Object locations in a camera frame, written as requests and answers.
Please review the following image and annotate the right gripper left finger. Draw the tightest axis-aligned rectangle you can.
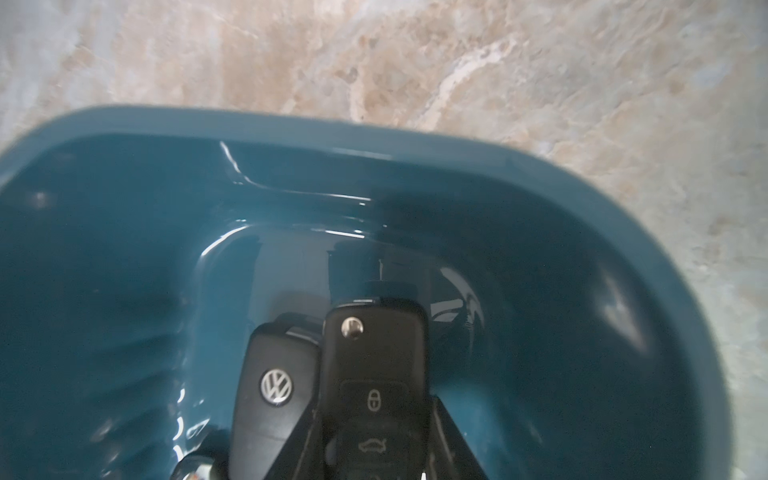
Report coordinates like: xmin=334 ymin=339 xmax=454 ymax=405
xmin=265 ymin=399 xmax=325 ymax=480

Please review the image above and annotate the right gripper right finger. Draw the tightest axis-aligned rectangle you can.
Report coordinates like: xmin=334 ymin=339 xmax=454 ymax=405
xmin=424 ymin=396 xmax=488 ymax=480

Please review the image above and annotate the black VW key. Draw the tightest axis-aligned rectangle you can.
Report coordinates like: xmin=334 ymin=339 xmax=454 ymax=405
xmin=228 ymin=322 xmax=320 ymax=479

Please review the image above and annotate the teal plastic storage box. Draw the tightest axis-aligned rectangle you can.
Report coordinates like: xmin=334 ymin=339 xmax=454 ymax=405
xmin=1 ymin=106 xmax=733 ymax=479

